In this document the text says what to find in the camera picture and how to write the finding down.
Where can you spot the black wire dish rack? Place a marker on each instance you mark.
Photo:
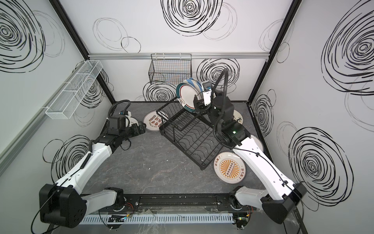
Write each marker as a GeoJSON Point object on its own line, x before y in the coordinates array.
{"type": "Point", "coordinates": [190, 132]}

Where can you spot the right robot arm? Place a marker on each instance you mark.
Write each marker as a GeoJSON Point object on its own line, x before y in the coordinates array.
{"type": "Point", "coordinates": [281, 195]}

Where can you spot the cream plate with cat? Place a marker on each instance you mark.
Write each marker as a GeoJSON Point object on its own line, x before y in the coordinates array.
{"type": "Point", "coordinates": [237, 117]}

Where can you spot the white plate red characters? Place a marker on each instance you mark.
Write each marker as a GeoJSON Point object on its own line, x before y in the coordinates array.
{"type": "Point", "coordinates": [153, 120]}

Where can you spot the blue striped plate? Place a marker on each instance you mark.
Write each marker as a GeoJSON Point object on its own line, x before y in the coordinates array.
{"type": "Point", "coordinates": [195, 84]}

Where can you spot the orange sunburst plate front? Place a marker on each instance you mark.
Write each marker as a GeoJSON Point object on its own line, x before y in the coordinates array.
{"type": "Point", "coordinates": [229, 167]}

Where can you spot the orange sunburst plate back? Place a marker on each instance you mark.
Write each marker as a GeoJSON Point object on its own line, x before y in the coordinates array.
{"type": "Point", "coordinates": [258, 142]}

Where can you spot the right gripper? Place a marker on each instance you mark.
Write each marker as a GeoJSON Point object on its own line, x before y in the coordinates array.
{"type": "Point", "coordinates": [199, 103]}

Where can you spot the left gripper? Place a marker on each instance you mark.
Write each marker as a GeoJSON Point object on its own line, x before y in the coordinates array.
{"type": "Point", "coordinates": [139, 127]}

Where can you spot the black wire wall basket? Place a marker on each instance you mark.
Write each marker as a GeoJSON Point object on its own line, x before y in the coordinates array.
{"type": "Point", "coordinates": [170, 68]}

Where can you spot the white slotted cable duct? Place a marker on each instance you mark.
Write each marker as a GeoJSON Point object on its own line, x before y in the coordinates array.
{"type": "Point", "coordinates": [112, 219]}

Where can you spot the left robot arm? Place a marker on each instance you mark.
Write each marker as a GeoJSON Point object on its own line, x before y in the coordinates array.
{"type": "Point", "coordinates": [62, 203]}

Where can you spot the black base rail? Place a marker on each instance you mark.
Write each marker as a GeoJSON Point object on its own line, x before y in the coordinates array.
{"type": "Point", "coordinates": [220, 202]}

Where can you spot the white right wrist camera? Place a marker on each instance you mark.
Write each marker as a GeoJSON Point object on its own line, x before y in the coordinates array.
{"type": "Point", "coordinates": [207, 92]}

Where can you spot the white mesh wall shelf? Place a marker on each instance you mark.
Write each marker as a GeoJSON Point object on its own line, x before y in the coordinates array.
{"type": "Point", "coordinates": [74, 90]}

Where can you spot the orange sunburst plate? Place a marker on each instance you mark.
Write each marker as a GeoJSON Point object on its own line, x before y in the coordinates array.
{"type": "Point", "coordinates": [229, 167]}
{"type": "Point", "coordinates": [258, 142]}

